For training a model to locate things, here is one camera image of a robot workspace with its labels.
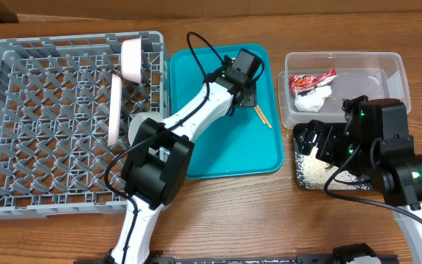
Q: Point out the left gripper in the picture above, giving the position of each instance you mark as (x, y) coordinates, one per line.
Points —
(252, 99)

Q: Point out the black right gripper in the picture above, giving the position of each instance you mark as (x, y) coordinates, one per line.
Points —
(321, 137)

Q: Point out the wooden chopstick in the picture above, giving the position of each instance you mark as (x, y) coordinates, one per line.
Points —
(268, 123)
(260, 115)

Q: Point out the white tissue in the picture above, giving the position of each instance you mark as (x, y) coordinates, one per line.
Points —
(313, 100)

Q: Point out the red snack wrapper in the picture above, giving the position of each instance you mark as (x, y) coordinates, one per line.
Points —
(303, 83)

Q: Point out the grey bowl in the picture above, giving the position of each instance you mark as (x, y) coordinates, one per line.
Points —
(138, 119)

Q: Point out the small white bowl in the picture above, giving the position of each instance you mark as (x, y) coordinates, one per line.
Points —
(131, 60)

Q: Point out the large white plate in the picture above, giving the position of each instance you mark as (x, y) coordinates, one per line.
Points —
(114, 110)

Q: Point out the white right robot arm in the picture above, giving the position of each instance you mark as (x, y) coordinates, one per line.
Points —
(374, 144)

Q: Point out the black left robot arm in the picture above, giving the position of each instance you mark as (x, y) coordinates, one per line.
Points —
(157, 161)

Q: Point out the grey dishwasher rack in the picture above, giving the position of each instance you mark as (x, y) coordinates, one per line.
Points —
(54, 108)

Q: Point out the white rice grains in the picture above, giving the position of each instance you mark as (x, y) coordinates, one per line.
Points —
(312, 174)

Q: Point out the black tray bin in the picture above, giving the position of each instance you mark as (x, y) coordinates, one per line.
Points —
(362, 180)

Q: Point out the teal plastic tray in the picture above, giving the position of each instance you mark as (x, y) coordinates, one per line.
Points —
(231, 146)

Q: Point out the clear plastic bin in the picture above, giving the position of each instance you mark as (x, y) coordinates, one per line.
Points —
(374, 74)

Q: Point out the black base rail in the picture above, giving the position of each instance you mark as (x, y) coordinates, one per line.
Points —
(299, 259)

